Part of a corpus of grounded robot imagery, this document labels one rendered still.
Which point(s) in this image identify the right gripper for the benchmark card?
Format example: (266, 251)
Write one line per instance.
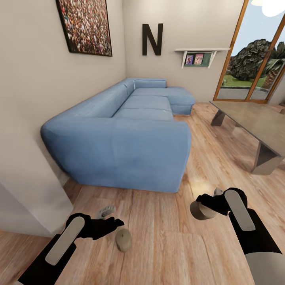
(209, 202)

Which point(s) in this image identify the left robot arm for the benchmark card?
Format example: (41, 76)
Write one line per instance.
(49, 264)

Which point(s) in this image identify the shelf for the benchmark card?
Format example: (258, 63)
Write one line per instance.
(209, 54)

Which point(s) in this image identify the door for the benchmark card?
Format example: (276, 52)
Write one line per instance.
(256, 58)

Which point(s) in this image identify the coffee table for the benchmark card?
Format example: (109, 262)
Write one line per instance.
(266, 125)

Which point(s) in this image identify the decorative sign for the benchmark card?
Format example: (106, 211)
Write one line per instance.
(146, 31)

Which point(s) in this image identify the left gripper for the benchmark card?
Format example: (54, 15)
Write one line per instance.
(107, 226)

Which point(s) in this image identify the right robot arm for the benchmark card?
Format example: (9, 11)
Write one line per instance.
(265, 260)

